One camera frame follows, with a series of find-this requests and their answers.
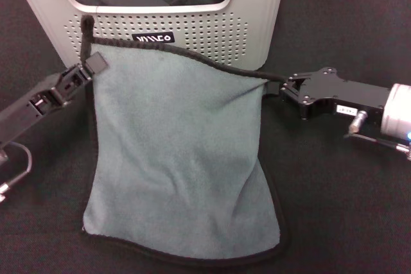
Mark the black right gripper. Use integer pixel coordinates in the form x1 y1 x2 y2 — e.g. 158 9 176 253
265 67 391 128

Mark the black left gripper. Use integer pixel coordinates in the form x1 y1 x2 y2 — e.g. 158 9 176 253
0 53 108 148

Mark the grey-green yellow towel black trim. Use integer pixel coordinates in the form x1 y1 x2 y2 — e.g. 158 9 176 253
78 13 292 267

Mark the grey perforated plastic storage basket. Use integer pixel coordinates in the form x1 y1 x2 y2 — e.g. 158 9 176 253
11 0 293 75

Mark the black tablecloth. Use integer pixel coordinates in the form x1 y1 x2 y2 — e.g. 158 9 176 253
0 0 411 274

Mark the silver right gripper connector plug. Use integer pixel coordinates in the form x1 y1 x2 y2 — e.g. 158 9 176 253
348 110 370 133

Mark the grey right gripper cable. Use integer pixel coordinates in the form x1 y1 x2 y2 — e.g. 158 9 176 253
343 132 411 160

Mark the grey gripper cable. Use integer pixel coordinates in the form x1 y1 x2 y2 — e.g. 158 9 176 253
0 141 33 203
343 132 411 160

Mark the grey left gripper cable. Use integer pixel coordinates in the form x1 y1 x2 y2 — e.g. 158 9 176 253
0 141 33 203

